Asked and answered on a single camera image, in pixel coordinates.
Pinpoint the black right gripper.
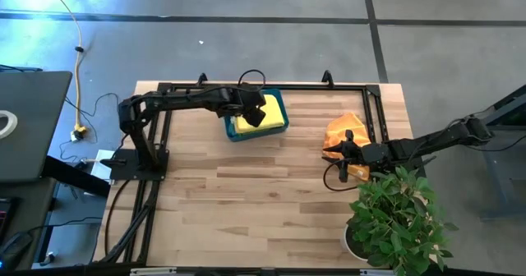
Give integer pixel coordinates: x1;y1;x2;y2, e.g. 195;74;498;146
321;129;373;183

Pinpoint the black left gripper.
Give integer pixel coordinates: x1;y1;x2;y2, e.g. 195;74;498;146
221;85;268;128

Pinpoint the yellow microfiber towel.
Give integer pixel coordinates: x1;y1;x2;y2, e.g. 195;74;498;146
233;94;286;135

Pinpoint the teal plastic bin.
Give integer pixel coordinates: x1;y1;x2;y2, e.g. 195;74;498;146
224;88;290;143

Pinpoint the orange microfiber towel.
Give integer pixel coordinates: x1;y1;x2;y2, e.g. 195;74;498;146
322;112;372;182

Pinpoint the green potted plant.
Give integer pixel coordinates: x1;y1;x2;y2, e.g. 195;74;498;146
343;164;460;276

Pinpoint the blue-grey metal cart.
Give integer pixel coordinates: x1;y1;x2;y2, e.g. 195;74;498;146
478;85;526;223

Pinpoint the white power box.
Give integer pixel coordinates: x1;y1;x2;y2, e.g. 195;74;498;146
90;149;113;182

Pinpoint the white tape roll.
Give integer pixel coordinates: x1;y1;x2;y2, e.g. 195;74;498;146
0;109;19;141

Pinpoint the black desk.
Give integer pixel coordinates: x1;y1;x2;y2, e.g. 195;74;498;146
0;155;111;271

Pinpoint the black keyboard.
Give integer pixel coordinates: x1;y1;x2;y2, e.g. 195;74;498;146
0;197;16;234

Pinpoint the black computer mouse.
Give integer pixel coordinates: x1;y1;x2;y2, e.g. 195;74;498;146
0;231;34;266

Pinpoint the black aluminium table frame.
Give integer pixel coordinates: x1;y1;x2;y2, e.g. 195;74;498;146
95;80;389;269

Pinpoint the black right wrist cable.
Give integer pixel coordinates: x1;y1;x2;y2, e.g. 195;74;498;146
322;159;362;193

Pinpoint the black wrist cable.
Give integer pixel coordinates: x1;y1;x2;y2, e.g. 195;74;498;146
322;159;362;193
237;68;267;93

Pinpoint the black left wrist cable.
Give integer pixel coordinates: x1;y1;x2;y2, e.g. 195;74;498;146
237;68;267;93

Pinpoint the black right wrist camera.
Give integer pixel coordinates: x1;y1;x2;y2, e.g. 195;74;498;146
361;143;390;167

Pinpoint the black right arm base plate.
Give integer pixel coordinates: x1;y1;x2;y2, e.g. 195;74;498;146
404;154;429;178

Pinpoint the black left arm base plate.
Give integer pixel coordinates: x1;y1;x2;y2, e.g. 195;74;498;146
100;148;170;182

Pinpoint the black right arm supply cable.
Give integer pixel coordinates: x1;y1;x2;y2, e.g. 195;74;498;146
468;134;526;153

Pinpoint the yellow floor cable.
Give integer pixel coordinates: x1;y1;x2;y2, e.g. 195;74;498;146
40;0;89;142

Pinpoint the black cable bundle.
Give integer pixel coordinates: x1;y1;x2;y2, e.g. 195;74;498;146
98;193;159;265

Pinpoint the black floor cable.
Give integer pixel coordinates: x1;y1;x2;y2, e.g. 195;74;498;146
0;63;44;73

